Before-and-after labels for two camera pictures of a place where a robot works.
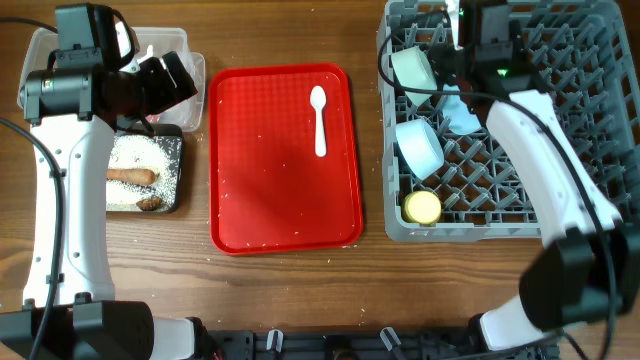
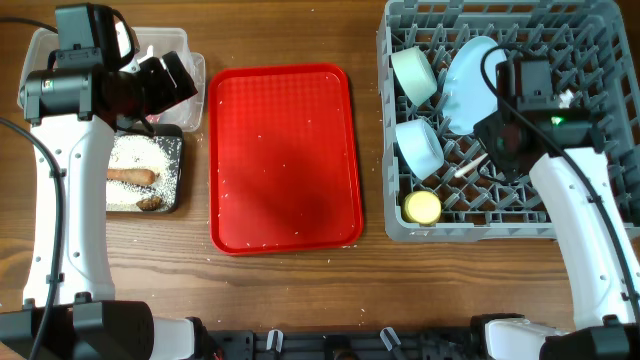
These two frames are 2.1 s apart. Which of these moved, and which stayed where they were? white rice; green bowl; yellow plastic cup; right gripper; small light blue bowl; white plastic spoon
Moved: white plastic spoon; right gripper
Stayed: small light blue bowl; white rice; yellow plastic cup; green bowl
